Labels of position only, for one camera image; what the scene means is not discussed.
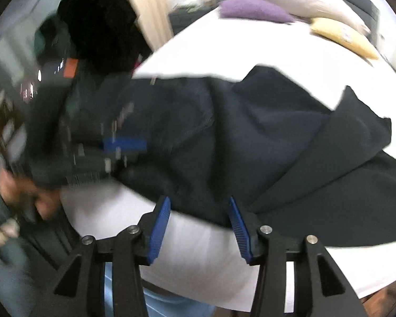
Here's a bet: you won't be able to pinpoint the person left hand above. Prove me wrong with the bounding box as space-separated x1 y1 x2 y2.
0 168 60 220

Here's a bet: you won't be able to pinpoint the purple cushion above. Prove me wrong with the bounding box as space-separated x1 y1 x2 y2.
218 0 295 24

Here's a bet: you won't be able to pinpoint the yellow patterned cushion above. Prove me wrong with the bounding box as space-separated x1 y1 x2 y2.
311 17 379 59

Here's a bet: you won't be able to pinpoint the black denim pants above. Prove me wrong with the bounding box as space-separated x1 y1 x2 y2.
60 64 396 248

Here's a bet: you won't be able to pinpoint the dark bedside table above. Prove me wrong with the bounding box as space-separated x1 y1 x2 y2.
169 6 215 35

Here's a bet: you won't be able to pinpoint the white bed mattress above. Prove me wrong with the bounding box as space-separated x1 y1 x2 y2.
62 10 396 311

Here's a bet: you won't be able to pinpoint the beige curtain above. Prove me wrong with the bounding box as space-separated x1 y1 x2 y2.
129 0 173 51

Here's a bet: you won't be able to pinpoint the black hanging clothes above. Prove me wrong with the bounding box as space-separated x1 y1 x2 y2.
34 0 152 76

